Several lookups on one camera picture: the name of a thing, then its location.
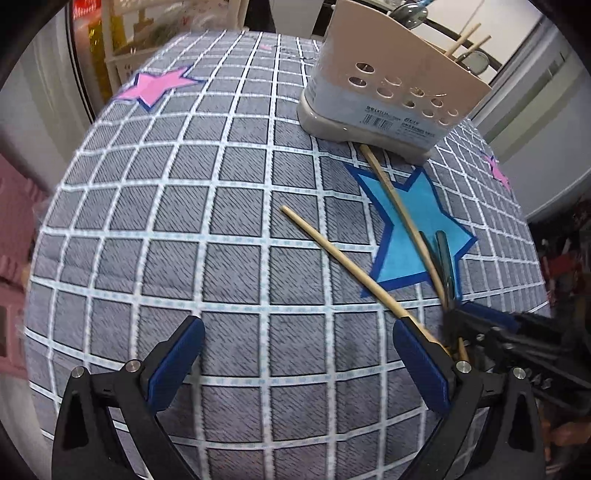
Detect dark teal plastic spoon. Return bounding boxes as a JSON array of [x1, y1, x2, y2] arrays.
[[420, 230, 458, 311]]

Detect long bamboo chopstick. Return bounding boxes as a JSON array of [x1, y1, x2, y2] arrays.
[[280, 205, 446, 351]]

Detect thin bamboo chopstick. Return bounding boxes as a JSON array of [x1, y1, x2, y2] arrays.
[[456, 35, 492, 63]]

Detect person's right hand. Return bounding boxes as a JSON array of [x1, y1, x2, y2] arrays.
[[541, 417, 591, 462]]

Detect grey checkered star tablecloth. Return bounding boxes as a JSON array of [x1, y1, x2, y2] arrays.
[[25, 31, 547, 479]]

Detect metal spoon in holder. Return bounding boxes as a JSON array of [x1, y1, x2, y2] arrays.
[[457, 50, 490, 76]]

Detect beige plastic utensil holder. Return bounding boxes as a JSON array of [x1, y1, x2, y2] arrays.
[[297, 1, 491, 165]]

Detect plain bamboo chopstick in holder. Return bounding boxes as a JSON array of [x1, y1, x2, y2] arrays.
[[445, 23, 481, 58]]

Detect beige flower-cutout storage cart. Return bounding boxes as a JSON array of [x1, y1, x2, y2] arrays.
[[101, 0, 249, 91]]

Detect red plastic crate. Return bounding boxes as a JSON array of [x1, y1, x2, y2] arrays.
[[72, 0, 101, 21]]

